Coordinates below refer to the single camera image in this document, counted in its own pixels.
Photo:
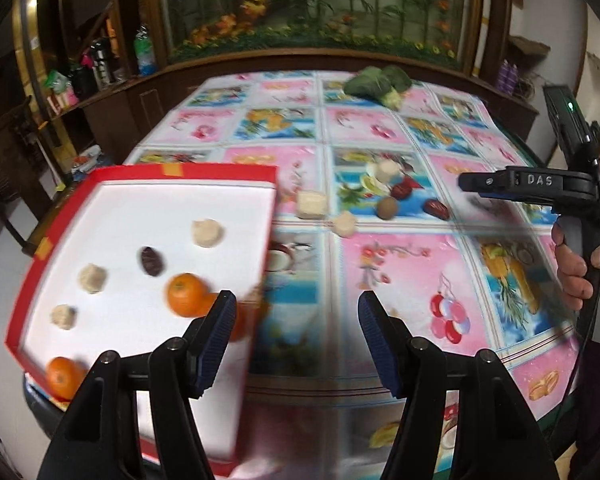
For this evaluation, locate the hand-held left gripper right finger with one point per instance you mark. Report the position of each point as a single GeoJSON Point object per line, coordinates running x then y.
{"type": "Point", "coordinates": [380, 345]}

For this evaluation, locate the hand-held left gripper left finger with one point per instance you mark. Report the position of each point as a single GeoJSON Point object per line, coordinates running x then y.
{"type": "Point", "coordinates": [215, 340]}

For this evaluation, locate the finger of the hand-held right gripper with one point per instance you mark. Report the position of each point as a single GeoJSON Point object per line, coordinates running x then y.
{"type": "Point", "coordinates": [490, 182]}

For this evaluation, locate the orange mandarin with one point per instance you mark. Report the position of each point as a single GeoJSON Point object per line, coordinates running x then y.
{"type": "Point", "coordinates": [62, 375]}
{"type": "Point", "coordinates": [182, 294]}
{"type": "Point", "coordinates": [242, 322]}

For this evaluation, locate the red date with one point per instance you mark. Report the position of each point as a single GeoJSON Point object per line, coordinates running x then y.
{"type": "Point", "coordinates": [402, 190]}
{"type": "Point", "coordinates": [151, 261]}
{"type": "Point", "coordinates": [436, 208]}

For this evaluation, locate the brown kiwi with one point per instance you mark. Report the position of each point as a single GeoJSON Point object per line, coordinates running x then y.
{"type": "Point", "coordinates": [387, 207]}

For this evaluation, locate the pale sugarcane chunk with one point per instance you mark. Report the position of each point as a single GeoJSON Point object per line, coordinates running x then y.
{"type": "Point", "coordinates": [311, 204]}
{"type": "Point", "coordinates": [207, 232]}
{"type": "Point", "coordinates": [63, 316]}
{"type": "Point", "coordinates": [385, 171]}
{"type": "Point", "coordinates": [92, 278]}
{"type": "Point", "coordinates": [345, 222]}

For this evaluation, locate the red box with white inside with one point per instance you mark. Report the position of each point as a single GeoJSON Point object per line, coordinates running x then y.
{"type": "Point", "coordinates": [180, 210]}

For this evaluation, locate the person's right hand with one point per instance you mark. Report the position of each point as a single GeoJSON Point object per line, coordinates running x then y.
{"type": "Point", "coordinates": [572, 272]}

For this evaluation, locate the purple bottle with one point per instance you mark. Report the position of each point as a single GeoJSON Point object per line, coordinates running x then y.
{"type": "Point", "coordinates": [514, 79]}
{"type": "Point", "coordinates": [504, 76]}

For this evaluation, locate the printed pink blue tablecloth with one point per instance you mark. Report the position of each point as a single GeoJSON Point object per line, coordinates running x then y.
{"type": "Point", "coordinates": [395, 270]}

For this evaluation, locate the green bok choy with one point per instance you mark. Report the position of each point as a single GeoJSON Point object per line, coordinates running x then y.
{"type": "Point", "coordinates": [375, 82]}

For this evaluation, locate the white bucket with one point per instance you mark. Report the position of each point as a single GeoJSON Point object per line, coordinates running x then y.
{"type": "Point", "coordinates": [87, 160]}

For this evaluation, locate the glass artificial flower display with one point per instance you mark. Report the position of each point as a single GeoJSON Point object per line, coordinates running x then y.
{"type": "Point", "coordinates": [305, 0]}

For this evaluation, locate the pink cup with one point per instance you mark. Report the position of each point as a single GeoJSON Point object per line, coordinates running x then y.
{"type": "Point", "coordinates": [69, 97]}

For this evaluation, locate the black kettle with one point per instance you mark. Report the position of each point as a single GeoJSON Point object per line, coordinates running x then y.
{"type": "Point", "coordinates": [82, 80]}

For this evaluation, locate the green label plastic bottle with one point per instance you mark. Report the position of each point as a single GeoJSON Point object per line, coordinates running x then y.
{"type": "Point", "coordinates": [144, 52]}

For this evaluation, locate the steel thermos flask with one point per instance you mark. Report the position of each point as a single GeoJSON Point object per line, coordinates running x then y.
{"type": "Point", "coordinates": [100, 62]}

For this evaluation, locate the green packet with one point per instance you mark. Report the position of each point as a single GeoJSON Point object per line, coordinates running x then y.
{"type": "Point", "coordinates": [55, 80]}

